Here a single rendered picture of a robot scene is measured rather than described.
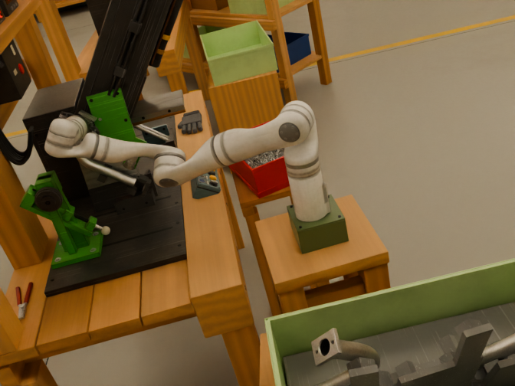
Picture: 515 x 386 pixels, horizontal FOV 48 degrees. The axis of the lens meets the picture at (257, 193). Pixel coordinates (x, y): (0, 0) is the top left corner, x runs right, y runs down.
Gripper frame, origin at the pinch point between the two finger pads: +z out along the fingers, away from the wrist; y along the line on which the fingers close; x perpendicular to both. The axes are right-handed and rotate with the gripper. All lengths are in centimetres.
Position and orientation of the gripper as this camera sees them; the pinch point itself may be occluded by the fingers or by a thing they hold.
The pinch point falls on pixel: (83, 122)
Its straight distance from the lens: 196.4
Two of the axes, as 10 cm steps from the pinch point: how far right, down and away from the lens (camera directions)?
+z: -0.8, -2.6, 9.6
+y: -8.6, -4.8, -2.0
